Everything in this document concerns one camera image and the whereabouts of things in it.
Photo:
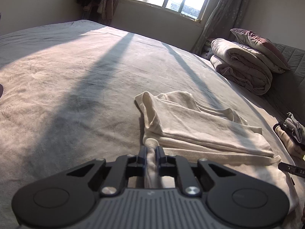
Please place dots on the mauve pillow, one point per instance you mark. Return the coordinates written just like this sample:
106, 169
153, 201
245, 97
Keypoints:
259, 45

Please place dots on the folded grey pink comforter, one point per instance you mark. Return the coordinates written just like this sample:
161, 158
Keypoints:
243, 69

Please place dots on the grey quilted headboard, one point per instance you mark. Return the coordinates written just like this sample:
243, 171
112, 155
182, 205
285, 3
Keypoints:
290, 76

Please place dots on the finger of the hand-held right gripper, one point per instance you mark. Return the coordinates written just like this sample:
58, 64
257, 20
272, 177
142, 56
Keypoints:
294, 171

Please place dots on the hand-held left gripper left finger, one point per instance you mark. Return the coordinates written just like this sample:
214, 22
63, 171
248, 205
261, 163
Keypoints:
143, 158

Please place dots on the cream bear print sweatshirt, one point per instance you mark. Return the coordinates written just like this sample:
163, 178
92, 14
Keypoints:
202, 128

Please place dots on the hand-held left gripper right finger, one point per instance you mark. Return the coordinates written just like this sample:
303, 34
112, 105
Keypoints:
158, 158

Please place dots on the pink hanging garment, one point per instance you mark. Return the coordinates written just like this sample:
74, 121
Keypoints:
106, 8

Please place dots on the pile of folded clothes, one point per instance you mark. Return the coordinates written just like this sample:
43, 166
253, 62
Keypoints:
288, 140

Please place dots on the bed with grey blanket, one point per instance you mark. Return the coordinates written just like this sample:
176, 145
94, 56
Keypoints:
83, 88

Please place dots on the grey folded garment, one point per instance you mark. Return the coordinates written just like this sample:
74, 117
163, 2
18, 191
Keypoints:
295, 128

